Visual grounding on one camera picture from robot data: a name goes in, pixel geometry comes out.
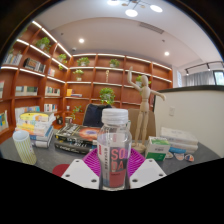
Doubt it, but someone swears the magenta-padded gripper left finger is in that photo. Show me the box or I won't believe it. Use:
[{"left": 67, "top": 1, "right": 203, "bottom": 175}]
[{"left": 61, "top": 148, "right": 103, "bottom": 190}]

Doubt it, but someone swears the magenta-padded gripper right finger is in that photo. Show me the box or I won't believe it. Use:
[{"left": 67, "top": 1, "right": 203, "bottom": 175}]
[{"left": 128, "top": 148, "right": 167, "bottom": 190}]

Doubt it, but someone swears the clear bottle with red label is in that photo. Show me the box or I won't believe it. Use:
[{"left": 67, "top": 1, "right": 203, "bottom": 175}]
[{"left": 96, "top": 107, "right": 133, "bottom": 192}]

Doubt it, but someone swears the flat round red coaster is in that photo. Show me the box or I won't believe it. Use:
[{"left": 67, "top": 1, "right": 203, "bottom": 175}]
[{"left": 52, "top": 163, "right": 71, "bottom": 178}]

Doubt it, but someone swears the small green-white box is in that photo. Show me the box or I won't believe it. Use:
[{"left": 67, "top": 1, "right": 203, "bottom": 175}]
[{"left": 144, "top": 135, "right": 171, "bottom": 162}]

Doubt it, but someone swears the thick black book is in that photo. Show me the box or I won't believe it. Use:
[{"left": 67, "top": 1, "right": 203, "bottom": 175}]
[{"left": 53, "top": 138, "right": 98, "bottom": 155}]

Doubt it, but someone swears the dark book with orange circle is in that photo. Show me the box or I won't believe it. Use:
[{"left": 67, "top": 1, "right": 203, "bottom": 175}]
[{"left": 54, "top": 123, "right": 101, "bottom": 143}]

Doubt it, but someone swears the tan chair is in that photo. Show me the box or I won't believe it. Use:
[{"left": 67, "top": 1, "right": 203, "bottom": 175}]
[{"left": 128, "top": 108, "right": 157, "bottom": 139}]

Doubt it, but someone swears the chair with dark jacket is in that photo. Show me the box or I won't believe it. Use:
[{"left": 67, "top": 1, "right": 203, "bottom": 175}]
[{"left": 82, "top": 103, "right": 113, "bottom": 128}]

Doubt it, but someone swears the green-striped white cup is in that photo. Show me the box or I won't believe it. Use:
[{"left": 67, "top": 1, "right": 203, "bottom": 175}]
[{"left": 12, "top": 129, "right": 38, "bottom": 166}]

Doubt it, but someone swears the stack of colourful books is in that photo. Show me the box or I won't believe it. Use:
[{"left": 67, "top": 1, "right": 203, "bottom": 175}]
[{"left": 14, "top": 111, "right": 57, "bottom": 149}]

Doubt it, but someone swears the wooden artist mannequin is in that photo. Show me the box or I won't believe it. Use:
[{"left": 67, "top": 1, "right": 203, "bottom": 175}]
[{"left": 126, "top": 65, "right": 167, "bottom": 154}]

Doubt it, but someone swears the white partition with dark top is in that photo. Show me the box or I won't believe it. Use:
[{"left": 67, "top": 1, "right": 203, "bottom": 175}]
[{"left": 153, "top": 84, "right": 224, "bottom": 158}]

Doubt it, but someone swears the grey curtain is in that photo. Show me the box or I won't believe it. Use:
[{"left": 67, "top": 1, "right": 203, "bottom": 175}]
[{"left": 185, "top": 70, "right": 216, "bottom": 87}]

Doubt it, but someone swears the glass window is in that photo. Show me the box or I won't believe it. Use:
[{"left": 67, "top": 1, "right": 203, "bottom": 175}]
[{"left": 213, "top": 70, "right": 224, "bottom": 86}]

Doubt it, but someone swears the ceiling air vent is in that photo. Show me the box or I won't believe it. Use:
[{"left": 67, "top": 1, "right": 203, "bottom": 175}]
[{"left": 138, "top": 21, "right": 165, "bottom": 34}]

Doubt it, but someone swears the branched ceiling lamp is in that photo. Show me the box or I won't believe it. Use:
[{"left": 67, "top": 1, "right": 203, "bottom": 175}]
[{"left": 107, "top": 0, "right": 164, "bottom": 18}]

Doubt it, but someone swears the wooden wall shelf unit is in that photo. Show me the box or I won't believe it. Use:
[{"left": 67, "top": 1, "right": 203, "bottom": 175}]
[{"left": 0, "top": 19, "right": 174, "bottom": 144}]

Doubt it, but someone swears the black ceiling track rail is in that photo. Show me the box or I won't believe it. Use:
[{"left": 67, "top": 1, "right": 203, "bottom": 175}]
[{"left": 184, "top": 61, "right": 224, "bottom": 76}]

